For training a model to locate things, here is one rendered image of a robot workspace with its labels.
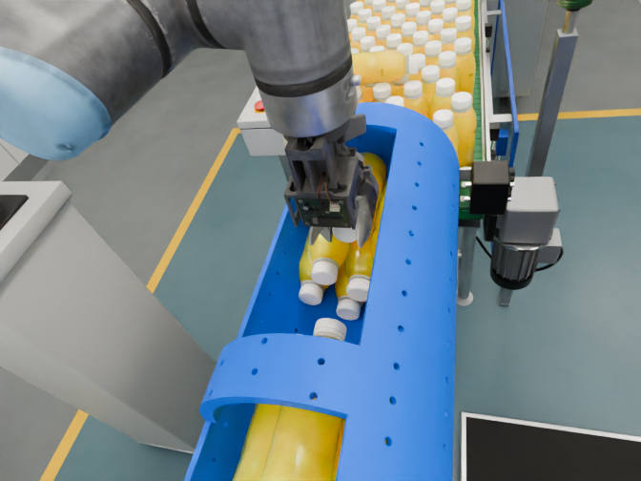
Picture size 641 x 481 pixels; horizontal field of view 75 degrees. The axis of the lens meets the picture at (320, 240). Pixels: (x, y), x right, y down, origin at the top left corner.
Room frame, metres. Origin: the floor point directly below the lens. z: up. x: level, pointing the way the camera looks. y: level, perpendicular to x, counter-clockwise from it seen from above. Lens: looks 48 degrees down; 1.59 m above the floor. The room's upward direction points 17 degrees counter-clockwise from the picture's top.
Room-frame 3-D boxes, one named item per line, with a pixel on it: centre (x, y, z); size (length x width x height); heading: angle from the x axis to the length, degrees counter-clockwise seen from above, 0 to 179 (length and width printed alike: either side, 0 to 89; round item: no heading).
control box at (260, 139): (0.93, 0.01, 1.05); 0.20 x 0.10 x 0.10; 154
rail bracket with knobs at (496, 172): (0.58, -0.36, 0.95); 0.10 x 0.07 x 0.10; 64
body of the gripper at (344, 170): (0.36, -0.03, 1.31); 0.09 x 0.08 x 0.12; 154
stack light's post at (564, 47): (0.81, -0.65, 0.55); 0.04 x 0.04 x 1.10; 64
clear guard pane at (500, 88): (1.08, -0.68, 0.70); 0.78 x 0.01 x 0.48; 154
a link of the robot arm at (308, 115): (0.37, -0.03, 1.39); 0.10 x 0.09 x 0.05; 64
